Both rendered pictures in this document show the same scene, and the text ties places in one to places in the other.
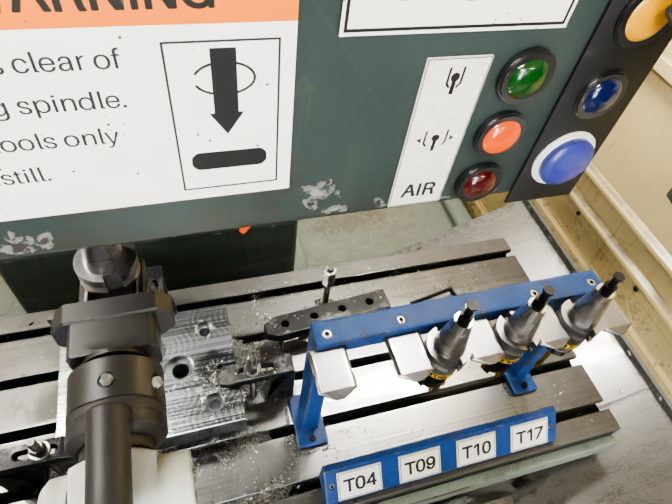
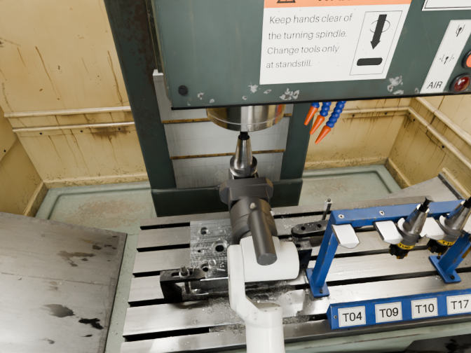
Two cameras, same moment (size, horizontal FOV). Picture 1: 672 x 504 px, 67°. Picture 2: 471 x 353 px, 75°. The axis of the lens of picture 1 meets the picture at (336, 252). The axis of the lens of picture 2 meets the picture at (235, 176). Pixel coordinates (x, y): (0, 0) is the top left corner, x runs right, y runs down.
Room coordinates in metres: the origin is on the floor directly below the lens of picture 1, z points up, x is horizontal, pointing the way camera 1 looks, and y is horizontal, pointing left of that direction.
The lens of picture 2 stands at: (-0.23, 0.09, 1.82)
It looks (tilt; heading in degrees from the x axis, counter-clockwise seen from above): 41 degrees down; 18
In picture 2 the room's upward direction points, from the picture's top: straight up
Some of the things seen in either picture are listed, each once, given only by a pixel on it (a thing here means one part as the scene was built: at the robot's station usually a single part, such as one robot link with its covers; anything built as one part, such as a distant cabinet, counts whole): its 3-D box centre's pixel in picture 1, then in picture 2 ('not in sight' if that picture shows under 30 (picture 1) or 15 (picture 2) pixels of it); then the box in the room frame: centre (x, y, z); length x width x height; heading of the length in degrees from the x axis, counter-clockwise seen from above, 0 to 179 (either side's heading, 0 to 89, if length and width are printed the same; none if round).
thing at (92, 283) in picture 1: (107, 265); (243, 165); (0.30, 0.24, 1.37); 0.06 x 0.06 x 0.03
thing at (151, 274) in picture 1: (157, 303); not in sight; (0.49, 0.32, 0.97); 0.13 x 0.03 x 0.15; 24
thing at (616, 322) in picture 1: (608, 314); not in sight; (0.47, -0.43, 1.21); 0.07 x 0.05 x 0.01; 24
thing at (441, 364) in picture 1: (446, 349); (410, 230); (0.36, -0.18, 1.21); 0.06 x 0.06 x 0.03
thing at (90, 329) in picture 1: (115, 359); (249, 205); (0.21, 0.20, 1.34); 0.13 x 0.12 x 0.10; 114
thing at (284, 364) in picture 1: (256, 377); (289, 253); (0.38, 0.10, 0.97); 0.13 x 0.03 x 0.15; 114
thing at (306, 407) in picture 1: (313, 387); (325, 255); (0.35, 0.00, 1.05); 0.10 x 0.05 x 0.30; 24
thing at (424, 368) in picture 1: (410, 357); (388, 232); (0.34, -0.13, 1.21); 0.07 x 0.05 x 0.01; 24
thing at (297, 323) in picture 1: (327, 320); (325, 230); (0.55, -0.01, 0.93); 0.26 x 0.05 x 0.06; 119
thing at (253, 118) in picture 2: not in sight; (245, 83); (0.30, 0.24, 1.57); 0.16 x 0.16 x 0.12
